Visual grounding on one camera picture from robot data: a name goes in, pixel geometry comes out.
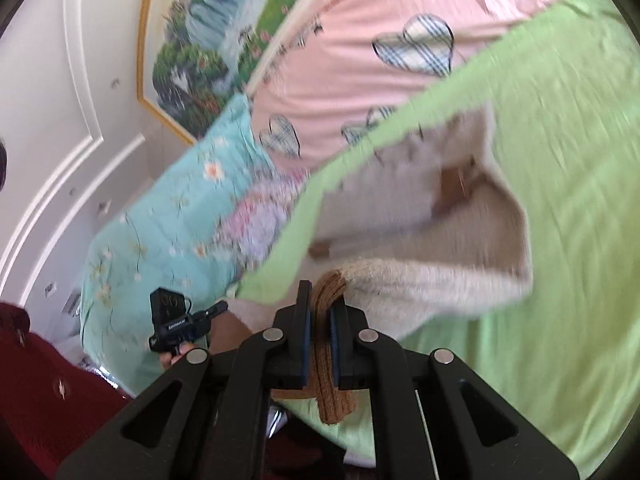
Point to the person's left hand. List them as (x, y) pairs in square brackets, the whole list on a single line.
[(169, 360)]

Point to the pink plaid-heart quilt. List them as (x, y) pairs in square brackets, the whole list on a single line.
[(350, 50)]

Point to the purple floral ruffled pillow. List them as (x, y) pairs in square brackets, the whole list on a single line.
[(260, 220)]

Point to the teal floral quilt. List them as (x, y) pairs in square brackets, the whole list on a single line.
[(165, 220)]

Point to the beige knit sweater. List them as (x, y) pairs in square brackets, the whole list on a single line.
[(400, 210)]

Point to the person's dark red clothing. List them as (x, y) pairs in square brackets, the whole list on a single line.
[(40, 390)]

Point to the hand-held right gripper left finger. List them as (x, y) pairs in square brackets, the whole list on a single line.
[(301, 345)]

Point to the green bed sheet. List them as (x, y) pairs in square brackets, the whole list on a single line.
[(575, 210)]

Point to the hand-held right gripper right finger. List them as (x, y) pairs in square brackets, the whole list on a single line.
[(334, 350)]

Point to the gold-framed landscape painting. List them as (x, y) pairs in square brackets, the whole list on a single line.
[(210, 35)]

